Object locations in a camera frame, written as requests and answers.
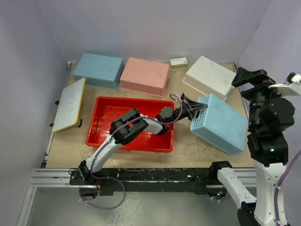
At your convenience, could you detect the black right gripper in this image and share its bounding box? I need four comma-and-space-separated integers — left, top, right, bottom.
232, 66, 292, 129

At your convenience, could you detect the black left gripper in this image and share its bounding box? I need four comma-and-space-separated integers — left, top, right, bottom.
166, 97, 208, 125

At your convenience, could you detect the white perforated basket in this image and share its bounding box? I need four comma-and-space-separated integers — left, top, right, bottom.
182, 56, 235, 101

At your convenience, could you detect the pink perforated basket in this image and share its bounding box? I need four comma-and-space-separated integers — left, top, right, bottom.
120, 57, 170, 97

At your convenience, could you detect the light blue perforated basket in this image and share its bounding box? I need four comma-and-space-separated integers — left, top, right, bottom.
73, 53, 125, 90

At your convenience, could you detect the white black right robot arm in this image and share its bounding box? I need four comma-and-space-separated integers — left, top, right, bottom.
209, 67, 301, 226

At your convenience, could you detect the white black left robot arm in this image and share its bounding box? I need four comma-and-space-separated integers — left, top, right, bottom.
79, 93, 208, 185

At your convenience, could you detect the small white green box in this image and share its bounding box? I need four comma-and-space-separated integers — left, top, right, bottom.
170, 57, 188, 68

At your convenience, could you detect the red plastic tray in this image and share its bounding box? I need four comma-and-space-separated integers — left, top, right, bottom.
85, 96, 175, 153

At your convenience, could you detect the yellow framed whiteboard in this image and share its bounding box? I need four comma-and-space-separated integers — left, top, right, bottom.
52, 77, 86, 133

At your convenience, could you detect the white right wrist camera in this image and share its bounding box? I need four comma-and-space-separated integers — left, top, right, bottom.
269, 72, 301, 96

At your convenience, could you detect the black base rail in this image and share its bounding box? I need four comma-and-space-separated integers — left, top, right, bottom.
69, 168, 222, 196

